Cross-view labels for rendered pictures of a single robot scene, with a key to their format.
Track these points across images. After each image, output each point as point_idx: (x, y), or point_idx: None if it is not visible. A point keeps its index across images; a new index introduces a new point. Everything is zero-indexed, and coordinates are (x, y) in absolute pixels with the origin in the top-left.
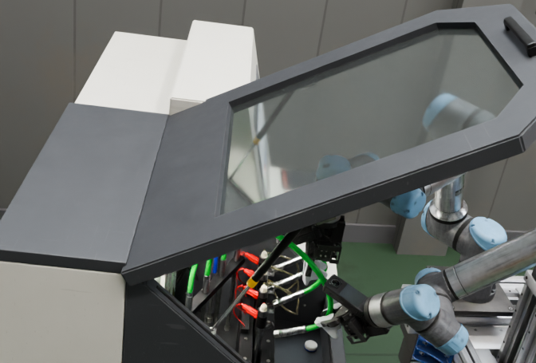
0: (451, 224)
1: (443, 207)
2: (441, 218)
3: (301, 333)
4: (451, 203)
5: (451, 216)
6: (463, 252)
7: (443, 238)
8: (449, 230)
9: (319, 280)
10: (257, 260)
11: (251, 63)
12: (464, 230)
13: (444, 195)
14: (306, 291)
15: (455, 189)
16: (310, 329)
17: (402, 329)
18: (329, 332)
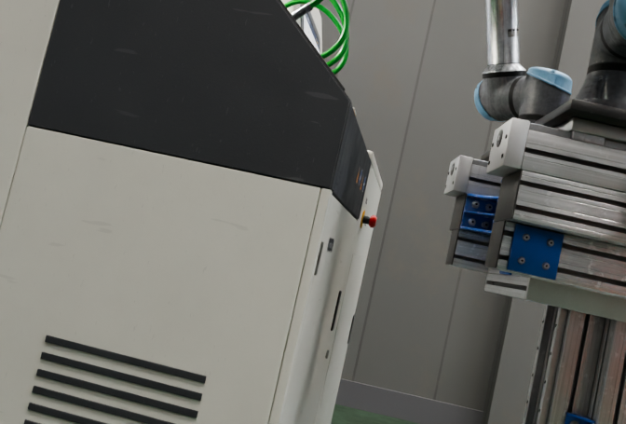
0: (505, 76)
1: (496, 56)
2: (494, 71)
3: (303, 9)
4: (505, 48)
5: (505, 67)
6: (520, 101)
7: (498, 99)
8: (504, 86)
9: (339, 38)
10: None
11: None
12: (521, 78)
13: (496, 35)
14: (323, 53)
15: (507, 25)
16: (314, 0)
17: (451, 226)
18: None
